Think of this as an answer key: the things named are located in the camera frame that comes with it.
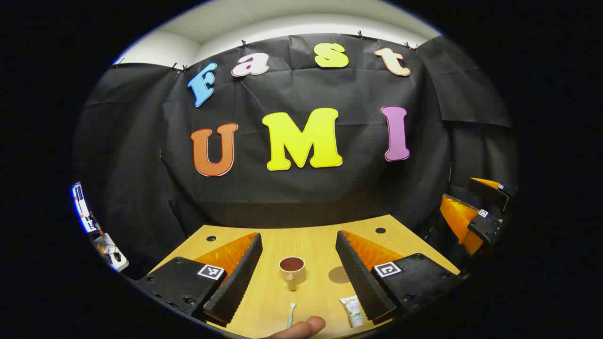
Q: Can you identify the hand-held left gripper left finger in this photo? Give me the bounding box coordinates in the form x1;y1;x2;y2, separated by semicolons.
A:
134;232;263;328

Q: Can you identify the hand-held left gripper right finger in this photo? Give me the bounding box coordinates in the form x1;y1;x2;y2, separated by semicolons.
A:
335;230;464;325

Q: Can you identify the round brown coaster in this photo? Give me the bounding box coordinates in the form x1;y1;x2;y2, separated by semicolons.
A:
328;266;351;284

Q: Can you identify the white toothpaste tube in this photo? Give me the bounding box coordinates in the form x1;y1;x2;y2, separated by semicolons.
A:
340;296;365;328

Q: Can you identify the beige cup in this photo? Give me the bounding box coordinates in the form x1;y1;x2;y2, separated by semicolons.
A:
279;257;307;291

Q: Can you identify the wooden desktop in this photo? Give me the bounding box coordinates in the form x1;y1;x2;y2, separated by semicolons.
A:
148;214;461;339

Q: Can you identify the black backdrop cloth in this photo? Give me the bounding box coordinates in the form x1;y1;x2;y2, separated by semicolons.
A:
71;33;519;278

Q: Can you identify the white and blue object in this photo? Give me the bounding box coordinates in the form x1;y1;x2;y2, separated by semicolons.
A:
71;183;100;234

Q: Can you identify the row of black cloth clips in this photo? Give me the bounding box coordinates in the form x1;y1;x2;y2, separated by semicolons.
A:
115;31;420;72

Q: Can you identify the white device with cable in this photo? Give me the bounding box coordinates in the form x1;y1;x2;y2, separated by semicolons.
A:
93;232;129;273

